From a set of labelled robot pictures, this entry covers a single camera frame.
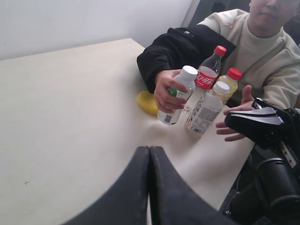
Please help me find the yellow label bottle red cap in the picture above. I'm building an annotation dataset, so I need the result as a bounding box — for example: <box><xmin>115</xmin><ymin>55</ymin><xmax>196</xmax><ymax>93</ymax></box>
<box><xmin>217</xmin><ymin>68</ymin><xmax>242</xmax><ymax>103</ymax></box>

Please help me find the person's open bare hand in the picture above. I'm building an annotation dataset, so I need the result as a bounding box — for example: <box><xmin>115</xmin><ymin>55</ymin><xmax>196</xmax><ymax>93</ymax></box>
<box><xmin>154</xmin><ymin>69</ymin><xmax>188</xmax><ymax>113</ymax></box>

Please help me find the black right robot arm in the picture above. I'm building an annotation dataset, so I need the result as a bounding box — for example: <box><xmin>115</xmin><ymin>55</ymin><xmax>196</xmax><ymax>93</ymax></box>
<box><xmin>149</xmin><ymin>98</ymin><xmax>300</xmax><ymax>225</ymax></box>

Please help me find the clear bottle butterfly label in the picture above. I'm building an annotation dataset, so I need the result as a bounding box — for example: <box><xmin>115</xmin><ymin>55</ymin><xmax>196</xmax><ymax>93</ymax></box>
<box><xmin>185</xmin><ymin>81</ymin><xmax>230</xmax><ymax>139</ymax></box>

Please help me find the clear bottle red label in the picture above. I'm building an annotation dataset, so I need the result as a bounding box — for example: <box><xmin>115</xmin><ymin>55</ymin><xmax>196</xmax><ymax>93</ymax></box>
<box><xmin>184</xmin><ymin>45</ymin><xmax>227</xmax><ymax>113</ymax></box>

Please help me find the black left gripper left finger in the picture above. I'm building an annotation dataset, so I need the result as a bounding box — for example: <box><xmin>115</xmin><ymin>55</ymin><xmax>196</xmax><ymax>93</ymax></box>
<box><xmin>65</xmin><ymin>147</ymin><xmax>150</xmax><ymax>225</ymax></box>

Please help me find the white bottle green label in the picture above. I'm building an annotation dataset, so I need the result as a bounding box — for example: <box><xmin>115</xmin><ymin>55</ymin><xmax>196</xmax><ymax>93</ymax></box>
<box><xmin>158</xmin><ymin>66</ymin><xmax>198</xmax><ymax>125</ymax></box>

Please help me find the person's other bare hand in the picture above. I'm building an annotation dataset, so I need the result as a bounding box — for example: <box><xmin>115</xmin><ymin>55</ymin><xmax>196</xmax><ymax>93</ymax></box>
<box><xmin>216</xmin><ymin>85</ymin><xmax>254</xmax><ymax>142</ymax></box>

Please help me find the person in cream sweatshirt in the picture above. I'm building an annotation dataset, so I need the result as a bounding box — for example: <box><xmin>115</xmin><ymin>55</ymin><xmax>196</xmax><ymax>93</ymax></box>
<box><xmin>201</xmin><ymin>0</ymin><xmax>300</xmax><ymax>109</ymax></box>

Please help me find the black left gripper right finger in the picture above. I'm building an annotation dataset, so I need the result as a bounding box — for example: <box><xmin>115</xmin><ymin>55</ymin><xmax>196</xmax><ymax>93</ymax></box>
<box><xmin>149</xmin><ymin>147</ymin><xmax>234</xmax><ymax>225</ymax></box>

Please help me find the black sleeved forearm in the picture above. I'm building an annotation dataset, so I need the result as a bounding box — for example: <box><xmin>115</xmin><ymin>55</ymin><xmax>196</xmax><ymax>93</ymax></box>
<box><xmin>137</xmin><ymin>25</ymin><xmax>236</xmax><ymax>93</ymax></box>

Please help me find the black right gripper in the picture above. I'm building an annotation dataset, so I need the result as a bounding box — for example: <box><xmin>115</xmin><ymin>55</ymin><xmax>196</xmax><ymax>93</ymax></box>
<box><xmin>225</xmin><ymin>98</ymin><xmax>300</xmax><ymax>168</ymax></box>

